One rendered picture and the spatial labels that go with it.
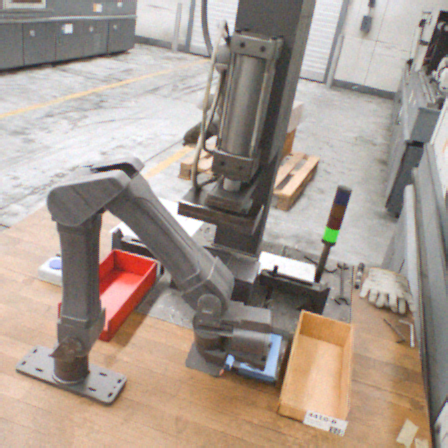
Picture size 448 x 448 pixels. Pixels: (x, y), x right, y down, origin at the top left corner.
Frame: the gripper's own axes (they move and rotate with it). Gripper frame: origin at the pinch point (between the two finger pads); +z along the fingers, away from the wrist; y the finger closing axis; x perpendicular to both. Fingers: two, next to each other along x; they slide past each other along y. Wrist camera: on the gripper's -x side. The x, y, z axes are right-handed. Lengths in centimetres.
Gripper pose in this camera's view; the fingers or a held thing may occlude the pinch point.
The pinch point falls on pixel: (212, 359)
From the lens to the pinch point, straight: 96.0
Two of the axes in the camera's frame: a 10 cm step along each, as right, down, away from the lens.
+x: -9.4, -2.8, 1.8
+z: 0.0, 5.5, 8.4
